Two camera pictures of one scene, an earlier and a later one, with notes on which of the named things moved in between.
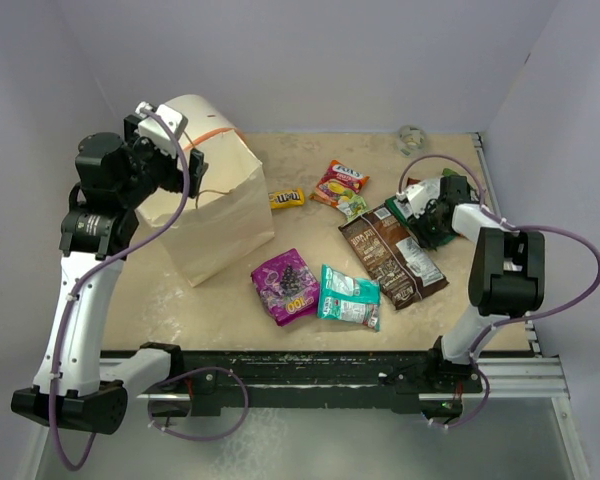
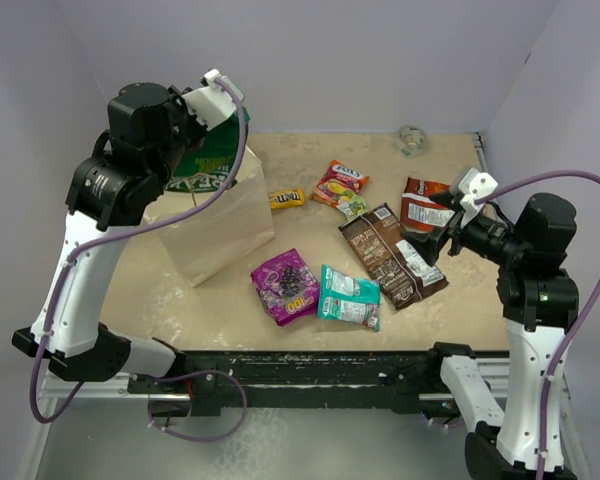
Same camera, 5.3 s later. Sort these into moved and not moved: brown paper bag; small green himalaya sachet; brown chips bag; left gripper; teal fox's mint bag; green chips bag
Moved: left gripper; green chips bag
Not moved: teal fox's mint bag; brown paper bag; small green himalaya sachet; brown chips bag
